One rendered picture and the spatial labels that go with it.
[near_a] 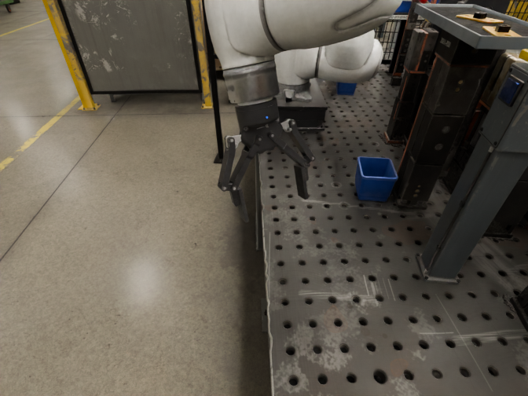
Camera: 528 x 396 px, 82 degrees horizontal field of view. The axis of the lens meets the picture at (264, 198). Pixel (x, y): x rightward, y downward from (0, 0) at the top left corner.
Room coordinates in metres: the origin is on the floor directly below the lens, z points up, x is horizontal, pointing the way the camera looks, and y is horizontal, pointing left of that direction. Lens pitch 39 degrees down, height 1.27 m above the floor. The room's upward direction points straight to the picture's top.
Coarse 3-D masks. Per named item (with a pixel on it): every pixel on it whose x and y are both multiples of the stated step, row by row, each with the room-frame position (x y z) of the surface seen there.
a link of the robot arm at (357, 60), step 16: (368, 32) 1.11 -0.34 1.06; (320, 48) 1.16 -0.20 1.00; (336, 48) 1.11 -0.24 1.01; (352, 48) 1.08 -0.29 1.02; (368, 48) 1.10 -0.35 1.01; (320, 64) 1.15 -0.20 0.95; (336, 64) 1.12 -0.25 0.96; (352, 64) 1.10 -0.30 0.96; (368, 64) 1.10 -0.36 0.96; (336, 80) 1.15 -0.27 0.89; (352, 80) 1.13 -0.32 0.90
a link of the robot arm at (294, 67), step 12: (312, 48) 1.16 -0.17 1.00; (276, 60) 1.21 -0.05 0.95; (288, 60) 1.17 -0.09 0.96; (300, 60) 1.16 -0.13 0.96; (312, 60) 1.15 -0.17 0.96; (288, 72) 1.18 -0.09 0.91; (300, 72) 1.17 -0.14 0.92; (312, 72) 1.16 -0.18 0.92; (288, 84) 1.18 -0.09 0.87; (300, 84) 1.19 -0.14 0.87
